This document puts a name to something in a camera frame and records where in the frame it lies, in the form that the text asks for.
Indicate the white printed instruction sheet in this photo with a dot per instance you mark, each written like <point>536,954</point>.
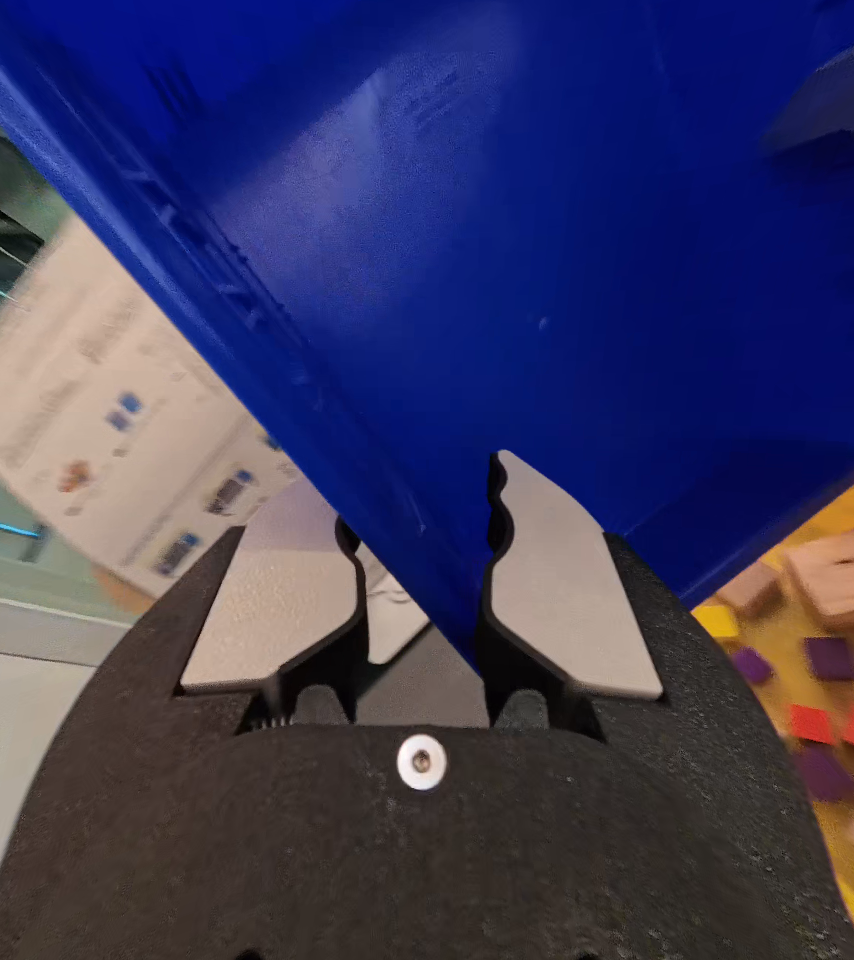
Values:
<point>96,375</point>

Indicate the blue plastic box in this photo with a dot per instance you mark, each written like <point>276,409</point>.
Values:
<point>472,225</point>

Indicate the pile of wooden cubes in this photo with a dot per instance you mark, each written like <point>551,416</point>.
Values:
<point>847,577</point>

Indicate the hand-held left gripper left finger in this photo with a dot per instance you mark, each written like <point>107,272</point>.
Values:
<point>269,600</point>

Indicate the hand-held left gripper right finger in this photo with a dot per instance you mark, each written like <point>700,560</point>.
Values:
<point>569,600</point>

